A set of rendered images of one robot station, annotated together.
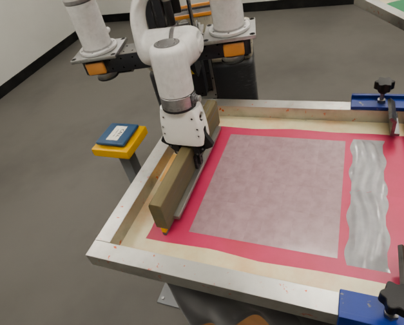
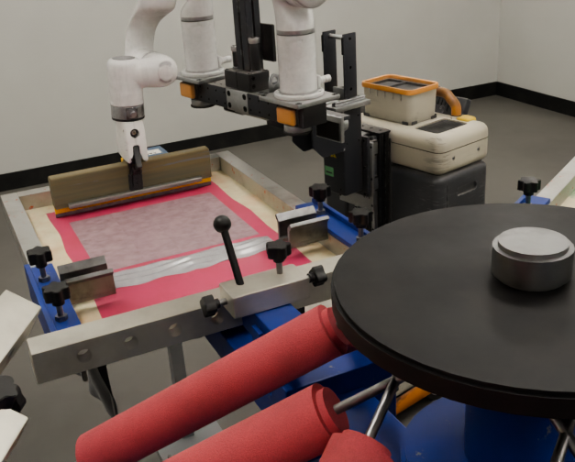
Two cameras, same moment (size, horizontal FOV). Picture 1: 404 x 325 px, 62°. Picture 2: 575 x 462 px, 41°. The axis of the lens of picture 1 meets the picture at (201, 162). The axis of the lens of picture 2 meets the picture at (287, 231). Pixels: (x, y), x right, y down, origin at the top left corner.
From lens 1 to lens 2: 141 cm
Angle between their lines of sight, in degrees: 35
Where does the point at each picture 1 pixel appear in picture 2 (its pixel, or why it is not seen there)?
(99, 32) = (199, 54)
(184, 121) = (120, 131)
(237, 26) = (293, 91)
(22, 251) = not seen: hidden behind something
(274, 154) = (201, 215)
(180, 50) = (121, 65)
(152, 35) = (137, 52)
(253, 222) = (105, 237)
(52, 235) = not seen: hidden behind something
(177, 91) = (115, 98)
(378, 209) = (171, 268)
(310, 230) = (119, 257)
